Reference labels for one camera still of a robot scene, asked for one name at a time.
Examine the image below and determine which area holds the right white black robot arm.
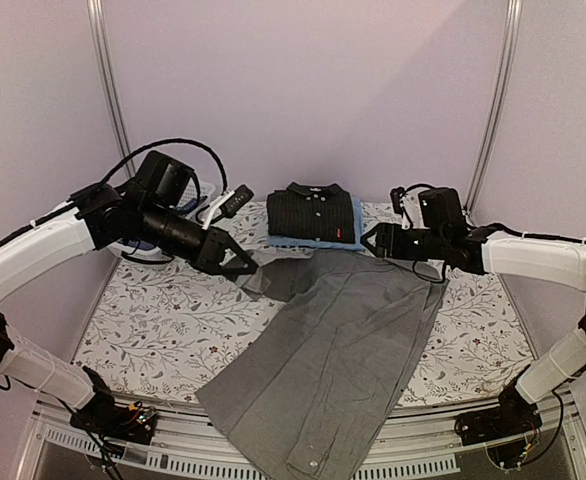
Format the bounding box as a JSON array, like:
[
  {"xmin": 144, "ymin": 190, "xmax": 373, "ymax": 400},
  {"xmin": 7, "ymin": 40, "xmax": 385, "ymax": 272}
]
[{"xmin": 361, "ymin": 184, "xmax": 586, "ymax": 436}]

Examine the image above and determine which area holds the grey long sleeve shirt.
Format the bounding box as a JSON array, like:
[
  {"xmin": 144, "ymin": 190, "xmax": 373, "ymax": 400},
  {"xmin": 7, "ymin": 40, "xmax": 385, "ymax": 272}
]
[{"xmin": 196, "ymin": 250, "xmax": 446, "ymax": 479}]

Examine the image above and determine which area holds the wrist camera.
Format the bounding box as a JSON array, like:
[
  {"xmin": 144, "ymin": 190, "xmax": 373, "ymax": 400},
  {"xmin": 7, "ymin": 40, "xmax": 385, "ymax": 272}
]
[
  {"xmin": 195, "ymin": 184, "xmax": 254, "ymax": 229},
  {"xmin": 390, "ymin": 187, "xmax": 421, "ymax": 229}
]

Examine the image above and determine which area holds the left aluminium frame post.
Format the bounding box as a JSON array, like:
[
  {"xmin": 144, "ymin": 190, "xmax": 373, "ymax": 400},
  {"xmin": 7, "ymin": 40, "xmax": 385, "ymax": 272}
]
[{"xmin": 86, "ymin": 0, "xmax": 130, "ymax": 156}]

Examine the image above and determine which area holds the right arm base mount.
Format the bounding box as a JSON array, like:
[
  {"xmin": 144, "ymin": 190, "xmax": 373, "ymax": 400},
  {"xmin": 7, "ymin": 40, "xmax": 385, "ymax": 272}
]
[{"xmin": 454, "ymin": 379, "xmax": 542, "ymax": 446}]

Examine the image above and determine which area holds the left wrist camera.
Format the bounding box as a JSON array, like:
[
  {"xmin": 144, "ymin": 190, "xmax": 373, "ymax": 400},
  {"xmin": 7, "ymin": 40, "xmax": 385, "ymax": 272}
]
[{"xmin": 195, "ymin": 184, "xmax": 254, "ymax": 229}]

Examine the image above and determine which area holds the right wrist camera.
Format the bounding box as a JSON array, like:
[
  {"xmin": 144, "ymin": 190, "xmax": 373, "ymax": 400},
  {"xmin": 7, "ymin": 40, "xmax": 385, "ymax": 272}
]
[{"xmin": 390, "ymin": 187, "xmax": 421, "ymax": 229}]

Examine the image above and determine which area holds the aluminium frame post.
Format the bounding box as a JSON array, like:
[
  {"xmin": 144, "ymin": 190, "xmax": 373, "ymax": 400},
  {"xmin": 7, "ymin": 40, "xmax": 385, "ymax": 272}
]
[
  {"xmin": 464, "ymin": 0, "xmax": 523, "ymax": 216},
  {"xmin": 86, "ymin": 0, "xmax": 130, "ymax": 156}
]

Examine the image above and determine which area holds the blue checked shirt in basket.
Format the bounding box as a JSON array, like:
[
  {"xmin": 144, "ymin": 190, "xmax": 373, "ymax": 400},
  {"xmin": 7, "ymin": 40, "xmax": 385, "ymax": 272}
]
[{"xmin": 121, "ymin": 194, "xmax": 209, "ymax": 251}]

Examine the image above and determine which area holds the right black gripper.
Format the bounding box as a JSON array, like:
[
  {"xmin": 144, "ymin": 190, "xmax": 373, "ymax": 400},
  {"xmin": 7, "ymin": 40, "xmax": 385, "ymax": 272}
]
[{"xmin": 360, "ymin": 223, "xmax": 447, "ymax": 261}]

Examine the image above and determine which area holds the right aluminium frame post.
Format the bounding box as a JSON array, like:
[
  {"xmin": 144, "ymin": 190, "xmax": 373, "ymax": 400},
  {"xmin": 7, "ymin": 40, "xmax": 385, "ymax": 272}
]
[{"xmin": 464, "ymin": 0, "xmax": 523, "ymax": 216}]

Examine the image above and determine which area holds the folded black striped shirt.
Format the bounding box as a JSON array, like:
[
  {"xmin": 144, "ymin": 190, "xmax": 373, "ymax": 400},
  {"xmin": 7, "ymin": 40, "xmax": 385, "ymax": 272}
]
[{"xmin": 266, "ymin": 182, "xmax": 356, "ymax": 244}]

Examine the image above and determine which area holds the folded light blue shirt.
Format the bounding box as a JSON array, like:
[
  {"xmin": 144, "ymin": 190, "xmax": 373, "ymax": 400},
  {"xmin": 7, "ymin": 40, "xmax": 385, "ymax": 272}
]
[{"xmin": 267, "ymin": 197, "xmax": 365, "ymax": 252}]

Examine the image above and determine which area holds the aluminium front rail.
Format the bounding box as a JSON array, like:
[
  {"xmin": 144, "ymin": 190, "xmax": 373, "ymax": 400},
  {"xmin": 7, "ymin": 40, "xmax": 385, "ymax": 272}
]
[{"xmin": 14, "ymin": 389, "xmax": 586, "ymax": 479}]

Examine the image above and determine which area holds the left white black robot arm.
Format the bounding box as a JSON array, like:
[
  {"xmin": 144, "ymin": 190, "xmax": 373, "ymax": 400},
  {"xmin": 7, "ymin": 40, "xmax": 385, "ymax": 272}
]
[{"xmin": 0, "ymin": 138, "xmax": 257, "ymax": 434}]

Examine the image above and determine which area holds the floral patterned tablecloth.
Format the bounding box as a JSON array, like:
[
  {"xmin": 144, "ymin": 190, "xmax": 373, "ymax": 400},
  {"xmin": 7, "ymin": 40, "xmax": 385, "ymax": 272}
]
[{"xmin": 70, "ymin": 199, "xmax": 540, "ymax": 411}]

